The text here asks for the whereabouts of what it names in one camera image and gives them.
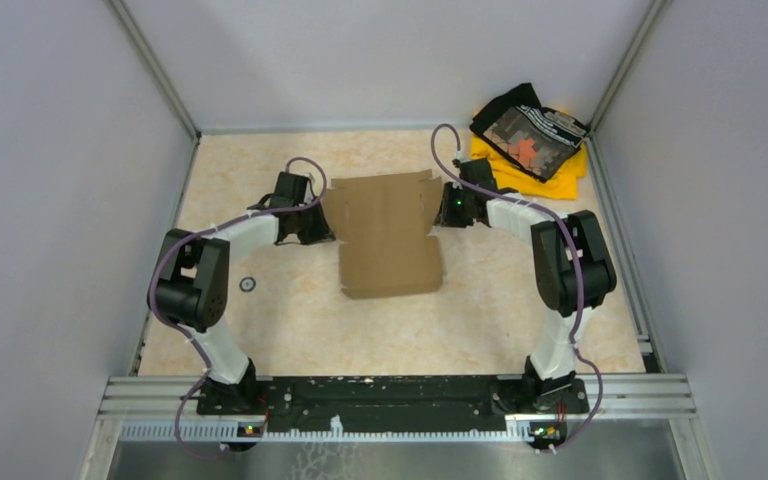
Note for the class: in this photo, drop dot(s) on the yellow folded cloth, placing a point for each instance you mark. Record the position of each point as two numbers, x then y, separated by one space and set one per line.
563 186

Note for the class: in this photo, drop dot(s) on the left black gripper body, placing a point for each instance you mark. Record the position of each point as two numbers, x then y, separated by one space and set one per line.
311 227

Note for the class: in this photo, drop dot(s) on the brown cardboard box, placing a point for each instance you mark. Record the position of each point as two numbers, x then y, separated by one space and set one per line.
383 224

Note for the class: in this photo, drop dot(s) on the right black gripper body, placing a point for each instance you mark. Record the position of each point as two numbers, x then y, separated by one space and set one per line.
456 212

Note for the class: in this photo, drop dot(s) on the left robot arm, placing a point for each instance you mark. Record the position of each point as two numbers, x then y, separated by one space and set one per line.
189 287

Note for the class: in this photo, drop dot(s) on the aluminium front rail frame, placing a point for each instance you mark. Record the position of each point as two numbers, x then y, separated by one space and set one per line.
165 408

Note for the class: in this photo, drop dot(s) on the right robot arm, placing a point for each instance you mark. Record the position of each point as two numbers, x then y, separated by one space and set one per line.
572 267

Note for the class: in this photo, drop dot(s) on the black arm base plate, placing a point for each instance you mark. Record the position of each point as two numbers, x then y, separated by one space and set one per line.
396 404

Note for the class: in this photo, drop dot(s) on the black printed folded shirt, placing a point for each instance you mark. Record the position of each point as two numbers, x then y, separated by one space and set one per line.
533 138

